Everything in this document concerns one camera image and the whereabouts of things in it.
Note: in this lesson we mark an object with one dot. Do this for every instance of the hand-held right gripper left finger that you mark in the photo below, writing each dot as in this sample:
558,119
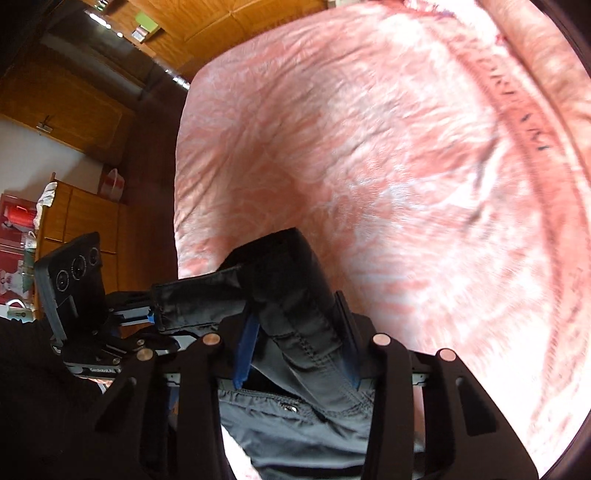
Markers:
244,350

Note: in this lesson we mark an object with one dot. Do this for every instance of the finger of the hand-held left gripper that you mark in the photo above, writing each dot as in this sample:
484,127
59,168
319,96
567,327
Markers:
131,299
136,318

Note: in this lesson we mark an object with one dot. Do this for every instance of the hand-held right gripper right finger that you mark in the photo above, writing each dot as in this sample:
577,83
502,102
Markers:
345,327

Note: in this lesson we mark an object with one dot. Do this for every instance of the black quilted pants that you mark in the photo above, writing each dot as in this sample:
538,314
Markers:
295,286

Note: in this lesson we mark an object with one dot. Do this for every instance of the person's left forearm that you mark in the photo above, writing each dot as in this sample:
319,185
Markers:
37,415

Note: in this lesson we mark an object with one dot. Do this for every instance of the wooden dresser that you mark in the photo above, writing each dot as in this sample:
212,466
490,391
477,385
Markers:
83,230

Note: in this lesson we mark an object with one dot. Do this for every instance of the red container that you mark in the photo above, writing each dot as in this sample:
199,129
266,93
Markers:
21,216

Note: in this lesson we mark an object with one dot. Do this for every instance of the white crumpled cloth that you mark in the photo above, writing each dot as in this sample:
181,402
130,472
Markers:
46,194

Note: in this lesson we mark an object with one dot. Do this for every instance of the red white plastic bag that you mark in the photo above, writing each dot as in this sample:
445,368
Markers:
113,184

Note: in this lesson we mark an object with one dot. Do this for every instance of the bed with pink floral sheet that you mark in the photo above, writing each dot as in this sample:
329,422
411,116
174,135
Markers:
369,161

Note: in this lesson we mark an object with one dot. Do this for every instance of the wooden door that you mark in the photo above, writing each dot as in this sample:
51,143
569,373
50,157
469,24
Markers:
69,115

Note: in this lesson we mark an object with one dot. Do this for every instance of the folded pink duvet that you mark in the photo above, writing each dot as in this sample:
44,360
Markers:
531,37

